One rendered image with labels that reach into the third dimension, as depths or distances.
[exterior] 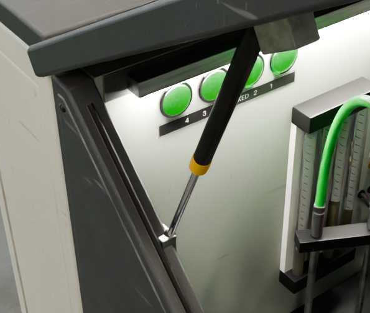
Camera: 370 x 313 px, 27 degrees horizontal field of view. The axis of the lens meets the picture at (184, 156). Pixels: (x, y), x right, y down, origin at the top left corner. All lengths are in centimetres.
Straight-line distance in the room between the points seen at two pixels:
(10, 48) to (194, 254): 41
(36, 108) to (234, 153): 29
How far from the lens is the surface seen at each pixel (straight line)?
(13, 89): 106
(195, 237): 116
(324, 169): 112
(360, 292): 133
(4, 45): 103
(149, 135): 99
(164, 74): 92
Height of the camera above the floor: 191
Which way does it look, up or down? 36 degrees down
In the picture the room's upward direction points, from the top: 1 degrees counter-clockwise
